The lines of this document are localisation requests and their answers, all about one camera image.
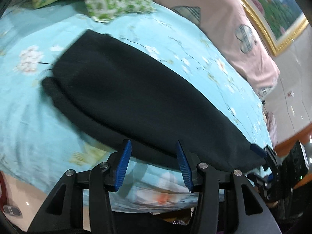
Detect black fleece pants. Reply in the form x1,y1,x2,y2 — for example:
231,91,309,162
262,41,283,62
42,30,265,172

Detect pink striped cloth pile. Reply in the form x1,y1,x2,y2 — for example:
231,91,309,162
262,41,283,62
265,112,278,148

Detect light blue floral bedsheet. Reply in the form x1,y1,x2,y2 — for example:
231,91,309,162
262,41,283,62
0,0,274,212

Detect gold framed landscape painting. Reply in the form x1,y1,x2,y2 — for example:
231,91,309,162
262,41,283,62
240,0,309,57

